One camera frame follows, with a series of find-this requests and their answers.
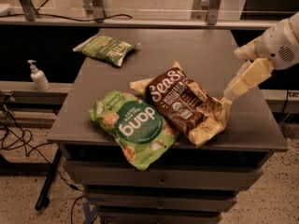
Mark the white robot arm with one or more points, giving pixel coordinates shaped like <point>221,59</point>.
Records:
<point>275,49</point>

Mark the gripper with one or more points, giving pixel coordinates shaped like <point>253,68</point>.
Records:
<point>275,46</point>

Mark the green kettle chip bag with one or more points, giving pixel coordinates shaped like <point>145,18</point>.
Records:
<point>106,49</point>

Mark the grey drawer cabinet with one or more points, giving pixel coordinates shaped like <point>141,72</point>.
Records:
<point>188,184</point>

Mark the brown chip bag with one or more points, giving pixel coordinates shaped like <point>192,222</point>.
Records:
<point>185,104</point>

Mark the black table leg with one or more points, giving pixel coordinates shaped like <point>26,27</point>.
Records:
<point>43,200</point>

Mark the green dang rice chip bag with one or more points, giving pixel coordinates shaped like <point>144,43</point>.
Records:
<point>143,134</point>

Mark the white pump bottle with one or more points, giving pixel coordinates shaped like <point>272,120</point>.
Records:
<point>38,77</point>

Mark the metal window frame rail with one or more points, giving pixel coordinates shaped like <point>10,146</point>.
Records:
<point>151,24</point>

